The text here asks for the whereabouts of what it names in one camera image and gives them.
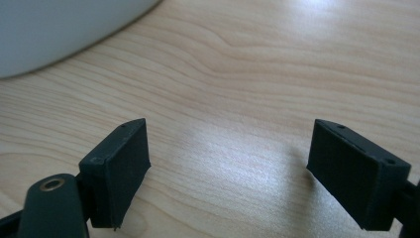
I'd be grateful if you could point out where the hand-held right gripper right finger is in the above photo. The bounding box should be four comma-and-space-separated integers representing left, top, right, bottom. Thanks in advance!
305, 118, 412, 232

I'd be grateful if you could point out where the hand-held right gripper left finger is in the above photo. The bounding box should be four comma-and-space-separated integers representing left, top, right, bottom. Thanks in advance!
78, 117, 153, 231

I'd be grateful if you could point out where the white round bin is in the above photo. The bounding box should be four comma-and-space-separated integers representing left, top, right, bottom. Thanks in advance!
0, 0, 163, 79

